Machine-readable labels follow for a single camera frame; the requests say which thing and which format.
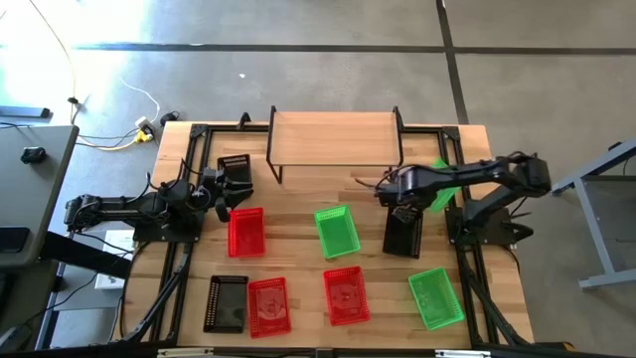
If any black plastic slotted basket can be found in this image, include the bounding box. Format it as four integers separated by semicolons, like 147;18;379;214
202;274;249;334
382;206;424;261
217;153;253;185

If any white floor cable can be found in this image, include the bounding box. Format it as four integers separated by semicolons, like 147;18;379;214
118;78;163;123

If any red plastic slotted basket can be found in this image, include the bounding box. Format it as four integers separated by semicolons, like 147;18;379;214
227;207;266;259
246;276;293;340
322;266;372;327

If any black phone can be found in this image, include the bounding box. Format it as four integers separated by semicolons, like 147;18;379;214
0;227;31;255

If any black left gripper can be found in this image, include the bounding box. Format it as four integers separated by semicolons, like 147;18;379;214
198;166;254;210

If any black aluminium table frame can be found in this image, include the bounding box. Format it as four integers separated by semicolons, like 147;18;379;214
118;121;536;349

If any small black desk device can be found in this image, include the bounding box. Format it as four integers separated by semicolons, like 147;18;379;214
19;146;48;165

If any grey desk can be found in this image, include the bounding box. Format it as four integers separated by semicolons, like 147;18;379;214
0;123;80;272

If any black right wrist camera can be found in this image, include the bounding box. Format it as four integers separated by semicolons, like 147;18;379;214
391;204;419;224

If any blue-grey flat bar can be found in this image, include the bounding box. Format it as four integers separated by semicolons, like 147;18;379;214
0;104;52;119

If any wooden shelf with black legs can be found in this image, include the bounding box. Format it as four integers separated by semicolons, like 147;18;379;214
265;104;406;185

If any white paper sheet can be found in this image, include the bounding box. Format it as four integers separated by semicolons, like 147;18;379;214
101;228;136;260
93;271;125;290

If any grey metal stand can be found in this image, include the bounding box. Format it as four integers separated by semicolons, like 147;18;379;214
549;138;636;290

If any yellow floor cable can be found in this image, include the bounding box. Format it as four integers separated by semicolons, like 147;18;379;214
27;0;145;151

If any black desk leg bar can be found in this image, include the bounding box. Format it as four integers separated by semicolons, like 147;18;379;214
39;231;133;279

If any green plastic slotted basket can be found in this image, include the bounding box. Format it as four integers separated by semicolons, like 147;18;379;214
426;157;463;215
407;267;466;332
313;205;363;261

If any silver metal bracket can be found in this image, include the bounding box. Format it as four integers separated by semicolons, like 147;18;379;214
435;349;493;358
157;347;215;358

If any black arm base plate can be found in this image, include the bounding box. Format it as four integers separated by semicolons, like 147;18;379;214
444;206;536;246
132;218;205;244

